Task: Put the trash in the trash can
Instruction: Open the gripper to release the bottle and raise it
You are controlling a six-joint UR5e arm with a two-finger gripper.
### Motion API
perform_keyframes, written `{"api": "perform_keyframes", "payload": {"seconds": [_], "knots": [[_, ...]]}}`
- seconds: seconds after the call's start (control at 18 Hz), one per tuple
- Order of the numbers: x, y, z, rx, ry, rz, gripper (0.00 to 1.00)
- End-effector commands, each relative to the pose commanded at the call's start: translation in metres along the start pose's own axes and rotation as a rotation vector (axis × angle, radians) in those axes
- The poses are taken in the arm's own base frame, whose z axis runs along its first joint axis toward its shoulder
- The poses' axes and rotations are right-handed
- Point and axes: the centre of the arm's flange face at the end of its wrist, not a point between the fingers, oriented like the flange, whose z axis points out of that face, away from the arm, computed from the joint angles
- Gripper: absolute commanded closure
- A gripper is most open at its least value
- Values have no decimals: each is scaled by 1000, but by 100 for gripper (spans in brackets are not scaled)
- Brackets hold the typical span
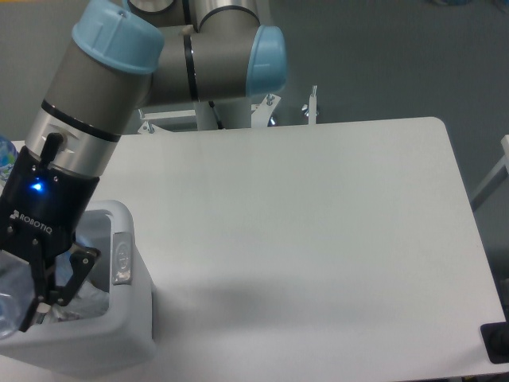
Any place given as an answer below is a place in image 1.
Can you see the white plastic trash can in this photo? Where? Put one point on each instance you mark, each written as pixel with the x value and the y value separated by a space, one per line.
pixel 108 326

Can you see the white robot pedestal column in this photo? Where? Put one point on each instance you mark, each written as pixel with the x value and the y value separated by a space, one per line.
pixel 226 114

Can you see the black device at table edge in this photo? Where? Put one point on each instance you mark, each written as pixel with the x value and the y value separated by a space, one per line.
pixel 495 337

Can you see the white frame at right edge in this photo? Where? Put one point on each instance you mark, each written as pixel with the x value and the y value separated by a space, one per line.
pixel 493 180

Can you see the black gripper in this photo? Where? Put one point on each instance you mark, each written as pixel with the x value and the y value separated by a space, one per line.
pixel 40 211

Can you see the blue labelled water bottle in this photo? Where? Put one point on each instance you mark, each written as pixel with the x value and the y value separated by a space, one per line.
pixel 8 158

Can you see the white pedestal base frame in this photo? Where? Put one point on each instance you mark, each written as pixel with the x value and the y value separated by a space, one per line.
pixel 269 110

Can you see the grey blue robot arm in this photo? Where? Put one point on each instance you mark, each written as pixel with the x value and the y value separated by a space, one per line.
pixel 120 57

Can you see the clear plastic bottle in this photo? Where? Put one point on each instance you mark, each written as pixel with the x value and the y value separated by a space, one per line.
pixel 70 297

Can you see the white paper wrapper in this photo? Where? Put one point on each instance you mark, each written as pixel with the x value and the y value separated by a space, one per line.
pixel 90 302

